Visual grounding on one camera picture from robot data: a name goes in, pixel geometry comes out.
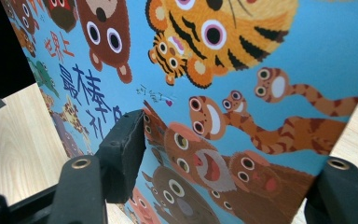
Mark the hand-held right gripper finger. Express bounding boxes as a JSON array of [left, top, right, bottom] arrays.
[[94, 108, 147, 205]]

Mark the blue animal picture book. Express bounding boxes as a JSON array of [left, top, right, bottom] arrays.
[[0, 0, 358, 224]]

